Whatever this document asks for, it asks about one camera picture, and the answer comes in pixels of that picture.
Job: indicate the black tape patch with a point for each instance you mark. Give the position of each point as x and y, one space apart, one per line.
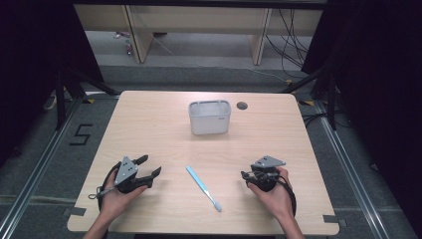
332 219
75 211

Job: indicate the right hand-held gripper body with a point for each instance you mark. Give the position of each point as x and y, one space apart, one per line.
267 162

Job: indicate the light blue toothbrush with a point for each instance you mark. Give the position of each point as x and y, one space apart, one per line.
203 186

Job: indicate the white plastic container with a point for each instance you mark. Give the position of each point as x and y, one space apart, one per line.
209 121

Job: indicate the beige wooden desk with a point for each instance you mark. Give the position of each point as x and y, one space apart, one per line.
199 20

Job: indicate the yellow tape piece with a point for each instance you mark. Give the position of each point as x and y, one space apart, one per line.
90 100
308 103

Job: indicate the person's left hand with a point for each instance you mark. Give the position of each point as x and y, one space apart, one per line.
114 200

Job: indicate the person's right hand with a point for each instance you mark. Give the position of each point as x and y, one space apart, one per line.
277 199

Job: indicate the round grey table grommet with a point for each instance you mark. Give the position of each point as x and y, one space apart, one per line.
242 105

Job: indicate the black metal stand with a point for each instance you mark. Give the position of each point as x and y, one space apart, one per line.
331 99
60 99

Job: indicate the aluminium floor rail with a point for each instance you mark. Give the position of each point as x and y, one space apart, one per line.
36 176
351 172

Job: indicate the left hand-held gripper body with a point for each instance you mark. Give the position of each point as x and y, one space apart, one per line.
126 172

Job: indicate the dark curtain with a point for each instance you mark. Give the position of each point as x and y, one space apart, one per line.
381 83
33 66

